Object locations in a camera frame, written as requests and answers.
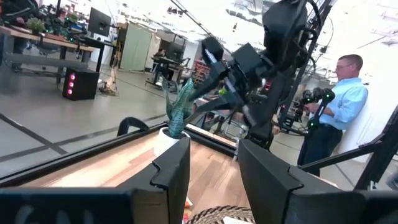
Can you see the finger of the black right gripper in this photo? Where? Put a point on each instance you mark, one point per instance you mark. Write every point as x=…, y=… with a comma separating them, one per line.
x=214, y=77
x=224, y=104

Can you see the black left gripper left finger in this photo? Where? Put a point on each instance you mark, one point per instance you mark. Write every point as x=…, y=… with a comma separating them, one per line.
x=168, y=174

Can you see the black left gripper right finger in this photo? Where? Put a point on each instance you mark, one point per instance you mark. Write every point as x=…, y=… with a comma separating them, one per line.
x=267, y=180

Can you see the white orange Tazo tea packet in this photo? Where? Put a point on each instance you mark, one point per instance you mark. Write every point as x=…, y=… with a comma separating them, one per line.
x=237, y=220
x=187, y=205

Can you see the round woven placemat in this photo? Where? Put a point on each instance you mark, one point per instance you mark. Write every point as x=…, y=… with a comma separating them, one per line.
x=217, y=214

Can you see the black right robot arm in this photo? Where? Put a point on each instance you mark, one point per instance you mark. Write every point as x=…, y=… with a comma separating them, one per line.
x=283, y=25

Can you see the small bright green plant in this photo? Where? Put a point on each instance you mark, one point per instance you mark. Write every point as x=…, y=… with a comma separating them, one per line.
x=222, y=91

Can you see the red storage rack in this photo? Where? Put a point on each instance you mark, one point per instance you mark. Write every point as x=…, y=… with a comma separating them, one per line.
x=201, y=71

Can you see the green snake plant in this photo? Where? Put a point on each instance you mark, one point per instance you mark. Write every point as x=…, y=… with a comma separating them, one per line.
x=178, y=115

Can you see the black office desk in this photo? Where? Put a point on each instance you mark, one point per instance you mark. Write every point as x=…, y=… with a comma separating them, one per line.
x=164, y=62

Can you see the person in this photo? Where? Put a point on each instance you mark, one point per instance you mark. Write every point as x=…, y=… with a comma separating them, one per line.
x=15, y=9
x=345, y=102
x=160, y=54

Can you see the black handheld device green lights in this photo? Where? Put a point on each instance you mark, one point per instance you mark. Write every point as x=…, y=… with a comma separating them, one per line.
x=323, y=96

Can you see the pale green partition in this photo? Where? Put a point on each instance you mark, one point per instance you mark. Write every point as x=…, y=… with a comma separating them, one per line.
x=135, y=46

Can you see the black computer tower with lights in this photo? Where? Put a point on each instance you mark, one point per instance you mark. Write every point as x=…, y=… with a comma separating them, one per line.
x=81, y=84

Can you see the black computer monitor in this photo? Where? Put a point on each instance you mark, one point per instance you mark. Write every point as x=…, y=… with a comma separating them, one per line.
x=99, y=21

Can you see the wooden workbench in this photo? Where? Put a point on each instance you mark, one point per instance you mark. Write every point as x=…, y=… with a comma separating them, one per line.
x=46, y=40

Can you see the small green potted plant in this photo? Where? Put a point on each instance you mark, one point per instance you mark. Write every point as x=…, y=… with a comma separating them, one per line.
x=35, y=25

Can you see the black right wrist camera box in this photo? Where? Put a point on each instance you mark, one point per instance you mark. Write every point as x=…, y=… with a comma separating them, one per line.
x=213, y=48

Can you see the black rig frame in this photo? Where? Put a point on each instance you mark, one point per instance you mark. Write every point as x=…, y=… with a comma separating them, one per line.
x=379, y=149

